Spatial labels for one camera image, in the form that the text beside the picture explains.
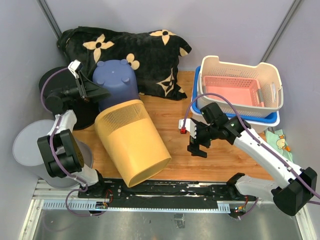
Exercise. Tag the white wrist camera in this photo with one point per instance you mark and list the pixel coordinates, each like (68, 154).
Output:
(75, 67)
(188, 125)

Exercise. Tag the aluminium frame rail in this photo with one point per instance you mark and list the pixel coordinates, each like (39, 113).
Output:
(293, 9)
(45, 8)

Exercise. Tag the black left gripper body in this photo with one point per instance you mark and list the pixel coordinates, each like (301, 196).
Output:
(71, 93)

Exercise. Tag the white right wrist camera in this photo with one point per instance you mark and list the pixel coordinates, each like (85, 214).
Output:
(188, 125)

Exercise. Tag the green cloth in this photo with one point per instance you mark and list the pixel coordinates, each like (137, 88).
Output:
(277, 140)

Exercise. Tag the blue bucket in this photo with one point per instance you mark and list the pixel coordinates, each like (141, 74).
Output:
(118, 77)

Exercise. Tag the grey bucket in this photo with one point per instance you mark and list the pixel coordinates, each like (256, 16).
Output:
(27, 145)

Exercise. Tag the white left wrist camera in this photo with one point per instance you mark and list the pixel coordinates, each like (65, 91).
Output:
(75, 67)

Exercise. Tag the blue rimmed white tub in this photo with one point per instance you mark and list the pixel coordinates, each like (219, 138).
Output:
(259, 124)

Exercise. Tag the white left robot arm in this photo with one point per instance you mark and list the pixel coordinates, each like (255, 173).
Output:
(73, 102)

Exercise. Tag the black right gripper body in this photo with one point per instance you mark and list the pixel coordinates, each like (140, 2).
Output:
(205, 133)

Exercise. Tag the yellow slatted basket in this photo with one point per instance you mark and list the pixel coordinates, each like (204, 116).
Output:
(132, 141)

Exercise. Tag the black mounting rail plate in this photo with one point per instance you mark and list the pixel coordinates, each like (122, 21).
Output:
(165, 194)

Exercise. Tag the right aluminium frame rail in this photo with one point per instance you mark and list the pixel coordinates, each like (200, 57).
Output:
(293, 9)

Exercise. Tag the beige perforated basket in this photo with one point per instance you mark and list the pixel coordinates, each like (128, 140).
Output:
(266, 73)

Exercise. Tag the black floral pillow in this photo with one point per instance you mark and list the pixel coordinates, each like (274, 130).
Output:
(154, 56)

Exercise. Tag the pink small tray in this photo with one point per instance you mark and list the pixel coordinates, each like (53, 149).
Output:
(238, 90)

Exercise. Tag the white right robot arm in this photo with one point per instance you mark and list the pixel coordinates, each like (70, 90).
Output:
(292, 187)

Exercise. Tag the black large bucket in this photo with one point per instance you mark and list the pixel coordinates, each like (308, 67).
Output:
(58, 78)

